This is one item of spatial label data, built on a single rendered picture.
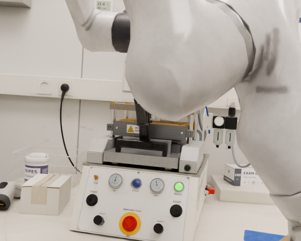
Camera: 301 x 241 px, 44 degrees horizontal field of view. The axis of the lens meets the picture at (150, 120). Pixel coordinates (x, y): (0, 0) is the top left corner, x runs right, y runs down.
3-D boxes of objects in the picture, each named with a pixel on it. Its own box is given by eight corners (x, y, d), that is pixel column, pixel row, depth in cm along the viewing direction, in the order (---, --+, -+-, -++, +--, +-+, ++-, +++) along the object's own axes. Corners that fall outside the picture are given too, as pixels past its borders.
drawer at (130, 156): (130, 151, 137) (131, 130, 137) (189, 157, 132) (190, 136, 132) (102, 164, 108) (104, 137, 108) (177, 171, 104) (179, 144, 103)
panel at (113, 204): (75, 230, 102) (89, 165, 109) (183, 246, 96) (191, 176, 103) (72, 229, 100) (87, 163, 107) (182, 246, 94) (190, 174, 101)
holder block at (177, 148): (132, 142, 135) (132, 135, 135) (186, 147, 131) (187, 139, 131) (118, 147, 119) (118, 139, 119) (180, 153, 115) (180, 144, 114)
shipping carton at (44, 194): (37, 197, 134) (38, 172, 133) (72, 200, 133) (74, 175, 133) (16, 213, 115) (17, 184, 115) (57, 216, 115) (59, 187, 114)
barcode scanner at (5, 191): (8, 195, 135) (9, 173, 134) (30, 196, 134) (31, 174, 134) (-20, 211, 115) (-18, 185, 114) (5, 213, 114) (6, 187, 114)
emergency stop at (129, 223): (122, 230, 100) (124, 215, 102) (136, 232, 100) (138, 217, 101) (120, 229, 99) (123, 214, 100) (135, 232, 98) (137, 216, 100)
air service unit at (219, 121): (202, 145, 137) (205, 105, 136) (242, 148, 134) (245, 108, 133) (200, 147, 132) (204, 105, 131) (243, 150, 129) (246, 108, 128)
